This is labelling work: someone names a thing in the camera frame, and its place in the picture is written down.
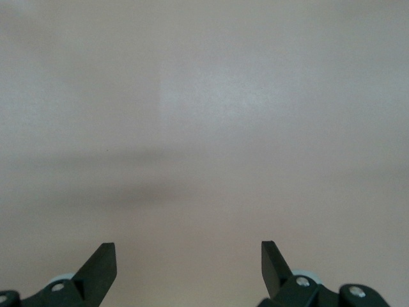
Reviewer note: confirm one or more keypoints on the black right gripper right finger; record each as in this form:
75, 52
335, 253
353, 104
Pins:
273, 268

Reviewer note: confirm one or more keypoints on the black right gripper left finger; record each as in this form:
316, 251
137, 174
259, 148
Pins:
99, 272

